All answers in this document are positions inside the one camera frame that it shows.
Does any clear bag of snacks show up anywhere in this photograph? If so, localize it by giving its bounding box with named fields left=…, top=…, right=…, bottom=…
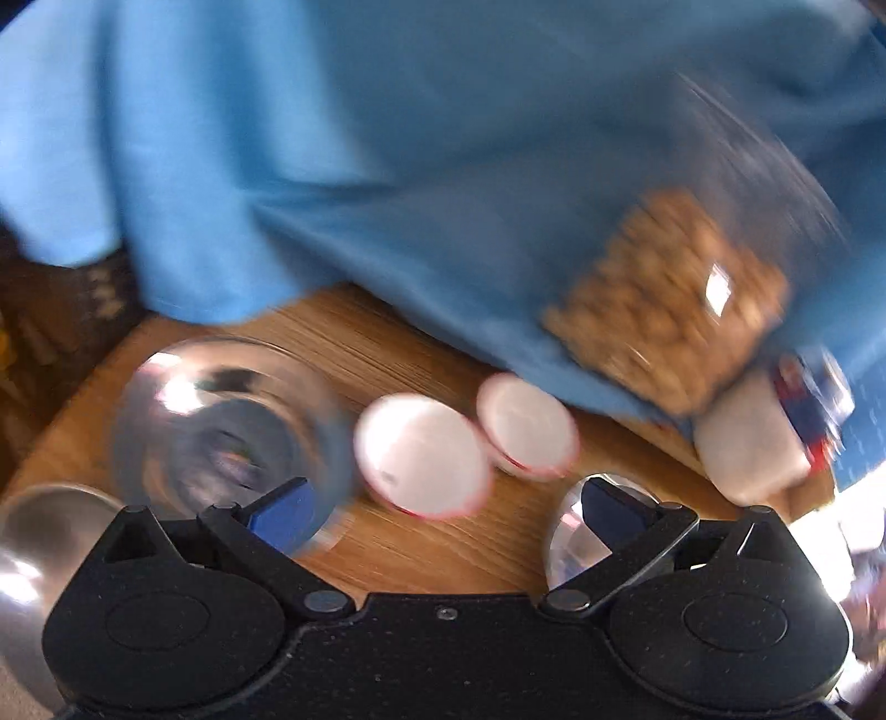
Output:
left=543, top=69, right=856, bottom=418

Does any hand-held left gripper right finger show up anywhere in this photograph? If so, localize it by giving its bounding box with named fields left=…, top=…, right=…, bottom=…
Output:
left=540, top=477, right=799, bottom=619

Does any plain steel plate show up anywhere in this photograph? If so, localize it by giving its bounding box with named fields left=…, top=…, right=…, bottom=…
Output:
left=0, top=485, right=126, bottom=714

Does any blue cloth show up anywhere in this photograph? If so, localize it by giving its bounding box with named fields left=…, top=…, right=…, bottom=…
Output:
left=0, top=0, right=886, bottom=430

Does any blue patterned sheet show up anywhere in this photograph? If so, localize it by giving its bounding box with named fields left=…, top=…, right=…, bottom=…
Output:
left=827, top=360, right=886, bottom=492

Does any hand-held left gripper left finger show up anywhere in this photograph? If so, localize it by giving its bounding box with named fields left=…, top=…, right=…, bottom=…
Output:
left=90, top=477, right=354, bottom=620

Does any steel plate with sticker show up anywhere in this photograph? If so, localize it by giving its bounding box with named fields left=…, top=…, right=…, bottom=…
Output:
left=111, top=337, right=357, bottom=555

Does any white bowl with red rim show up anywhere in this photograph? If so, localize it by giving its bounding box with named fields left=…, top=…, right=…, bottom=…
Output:
left=354, top=393, right=494, bottom=519
left=476, top=374, right=581, bottom=482

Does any white jug with blue lid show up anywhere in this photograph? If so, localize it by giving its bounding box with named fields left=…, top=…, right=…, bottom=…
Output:
left=696, top=349, right=859, bottom=506

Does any black keyboard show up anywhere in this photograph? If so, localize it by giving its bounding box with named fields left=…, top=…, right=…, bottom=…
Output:
left=62, top=256, right=143, bottom=333

